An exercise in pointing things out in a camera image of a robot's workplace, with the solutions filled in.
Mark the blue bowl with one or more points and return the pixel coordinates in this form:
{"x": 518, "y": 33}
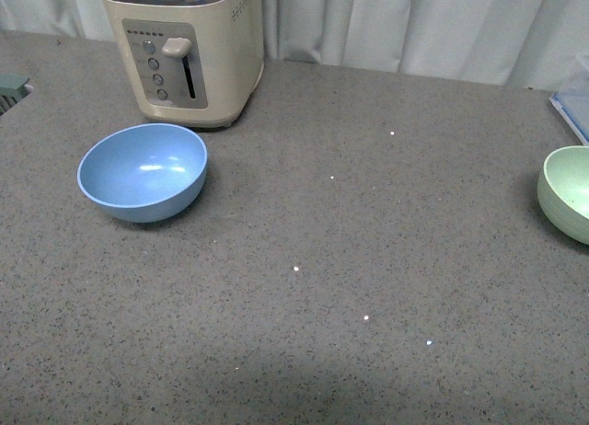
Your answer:
{"x": 145, "y": 173}

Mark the green bowl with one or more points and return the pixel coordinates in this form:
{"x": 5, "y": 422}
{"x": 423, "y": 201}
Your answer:
{"x": 562, "y": 190}

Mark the cream two-slot toaster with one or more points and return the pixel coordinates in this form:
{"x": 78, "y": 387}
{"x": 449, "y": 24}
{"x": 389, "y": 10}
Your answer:
{"x": 191, "y": 62}

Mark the white curtain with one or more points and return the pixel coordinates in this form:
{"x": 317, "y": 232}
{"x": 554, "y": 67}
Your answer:
{"x": 525, "y": 43}

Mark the clear blue-edged plastic container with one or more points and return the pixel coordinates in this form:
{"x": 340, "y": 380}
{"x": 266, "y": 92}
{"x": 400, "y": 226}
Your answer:
{"x": 571, "y": 99}

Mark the green sink drying rack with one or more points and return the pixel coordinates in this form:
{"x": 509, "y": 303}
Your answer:
{"x": 13, "y": 89}

